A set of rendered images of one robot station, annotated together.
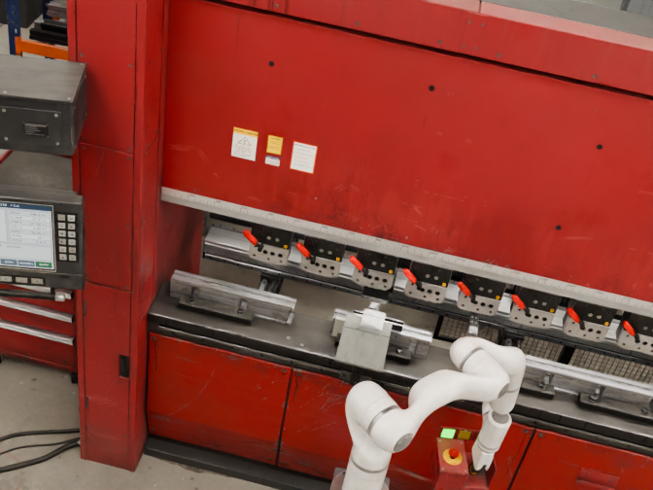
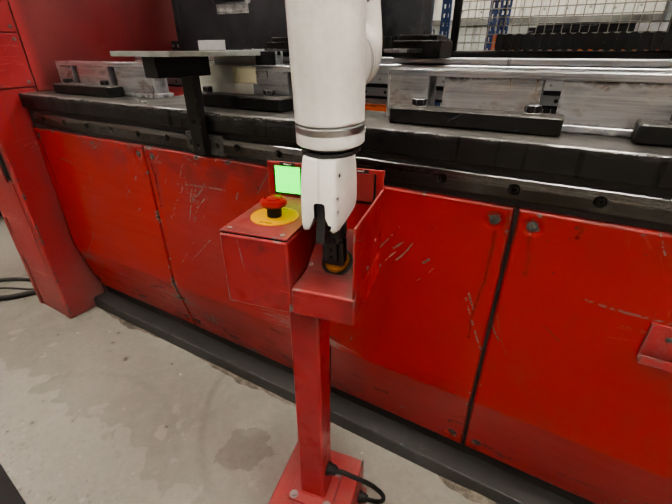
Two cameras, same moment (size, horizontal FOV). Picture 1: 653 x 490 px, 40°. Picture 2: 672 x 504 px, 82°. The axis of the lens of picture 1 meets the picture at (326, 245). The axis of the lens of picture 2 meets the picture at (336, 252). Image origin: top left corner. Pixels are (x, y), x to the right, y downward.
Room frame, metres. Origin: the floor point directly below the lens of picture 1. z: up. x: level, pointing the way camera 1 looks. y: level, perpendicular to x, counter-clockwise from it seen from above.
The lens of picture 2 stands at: (1.73, -0.91, 1.00)
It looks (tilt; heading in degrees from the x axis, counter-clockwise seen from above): 28 degrees down; 25
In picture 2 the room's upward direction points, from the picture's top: straight up
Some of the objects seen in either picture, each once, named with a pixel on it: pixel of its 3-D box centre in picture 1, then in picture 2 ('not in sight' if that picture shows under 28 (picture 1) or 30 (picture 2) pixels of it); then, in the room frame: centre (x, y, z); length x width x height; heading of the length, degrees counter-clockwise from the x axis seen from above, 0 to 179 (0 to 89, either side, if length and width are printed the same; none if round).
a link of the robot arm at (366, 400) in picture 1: (370, 423); not in sight; (1.79, -0.23, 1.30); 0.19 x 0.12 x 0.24; 41
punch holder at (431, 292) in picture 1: (429, 276); not in sight; (2.60, -0.39, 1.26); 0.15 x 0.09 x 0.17; 85
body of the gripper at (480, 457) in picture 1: (484, 451); (332, 181); (2.17, -0.70, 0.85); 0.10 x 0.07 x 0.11; 6
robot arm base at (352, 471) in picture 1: (364, 476); not in sight; (1.77, -0.25, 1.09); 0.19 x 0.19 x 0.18
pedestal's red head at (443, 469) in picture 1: (463, 461); (306, 235); (2.20, -0.64, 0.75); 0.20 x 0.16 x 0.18; 97
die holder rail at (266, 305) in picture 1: (232, 297); (111, 77); (2.66, 0.33, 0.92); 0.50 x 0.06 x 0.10; 85
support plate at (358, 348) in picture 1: (363, 341); (190, 53); (2.47, -0.21, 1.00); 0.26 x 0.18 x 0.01; 175
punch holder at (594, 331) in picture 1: (588, 314); not in sight; (2.55, -0.99, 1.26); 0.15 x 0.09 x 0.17; 85
